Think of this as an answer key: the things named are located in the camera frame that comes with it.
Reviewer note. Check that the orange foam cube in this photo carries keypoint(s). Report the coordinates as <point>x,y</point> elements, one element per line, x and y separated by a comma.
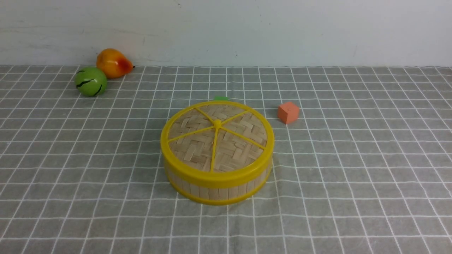
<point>288,112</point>

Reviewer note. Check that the yellow woven steamer lid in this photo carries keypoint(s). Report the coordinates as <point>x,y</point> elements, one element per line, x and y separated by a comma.
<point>217,144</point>

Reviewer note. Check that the yellow bamboo steamer basket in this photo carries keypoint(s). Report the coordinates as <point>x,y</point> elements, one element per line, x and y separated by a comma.
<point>219,188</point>

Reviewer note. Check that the small green block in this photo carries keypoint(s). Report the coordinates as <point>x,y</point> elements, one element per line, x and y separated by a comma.
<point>221,98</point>

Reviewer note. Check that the orange toy pear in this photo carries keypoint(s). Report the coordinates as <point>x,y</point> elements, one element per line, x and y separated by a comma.
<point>113,63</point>

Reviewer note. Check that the grey checked tablecloth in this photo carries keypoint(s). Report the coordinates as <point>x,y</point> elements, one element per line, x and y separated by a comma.
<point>365,169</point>

